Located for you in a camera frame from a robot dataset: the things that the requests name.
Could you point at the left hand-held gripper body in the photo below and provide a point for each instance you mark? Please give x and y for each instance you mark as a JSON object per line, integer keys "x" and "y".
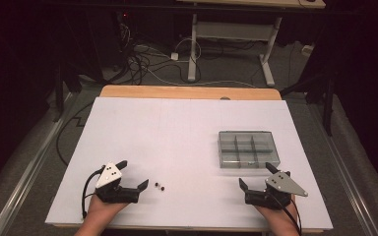
{"x": 110, "y": 175}

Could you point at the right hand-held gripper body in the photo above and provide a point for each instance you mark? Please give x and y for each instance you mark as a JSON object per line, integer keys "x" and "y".
{"x": 283, "y": 183}

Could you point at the clear plastic compartment box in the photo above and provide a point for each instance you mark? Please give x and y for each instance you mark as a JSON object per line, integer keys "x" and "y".
{"x": 248, "y": 149}

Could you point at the person's right hand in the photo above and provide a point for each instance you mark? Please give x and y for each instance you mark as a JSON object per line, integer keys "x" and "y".
{"x": 282, "y": 218}

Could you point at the person's left hand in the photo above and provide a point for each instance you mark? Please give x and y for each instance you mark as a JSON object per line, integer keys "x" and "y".
{"x": 100, "y": 213}

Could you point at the white sheet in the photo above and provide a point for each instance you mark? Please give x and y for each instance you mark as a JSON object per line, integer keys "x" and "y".
{"x": 164, "y": 131}

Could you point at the dark stand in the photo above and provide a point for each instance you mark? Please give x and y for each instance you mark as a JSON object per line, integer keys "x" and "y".
{"x": 328, "y": 105}
{"x": 59, "y": 91}

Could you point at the wooden table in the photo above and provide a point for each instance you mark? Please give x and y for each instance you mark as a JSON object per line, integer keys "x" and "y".
{"x": 177, "y": 92}

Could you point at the white power adapter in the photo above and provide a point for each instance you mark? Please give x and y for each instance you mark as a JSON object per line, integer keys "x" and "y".
{"x": 174, "y": 56}

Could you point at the white power strip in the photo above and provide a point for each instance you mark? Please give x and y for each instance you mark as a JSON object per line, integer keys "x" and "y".
{"x": 307, "y": 49}

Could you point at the dark device with red light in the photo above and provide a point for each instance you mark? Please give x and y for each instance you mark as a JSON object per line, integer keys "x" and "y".
{"x": 124, "y": 15}

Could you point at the metal floor rail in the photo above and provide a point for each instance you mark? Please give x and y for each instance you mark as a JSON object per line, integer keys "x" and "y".
{"x": 344, "y": 170}
{"x": 29, "y": 167}

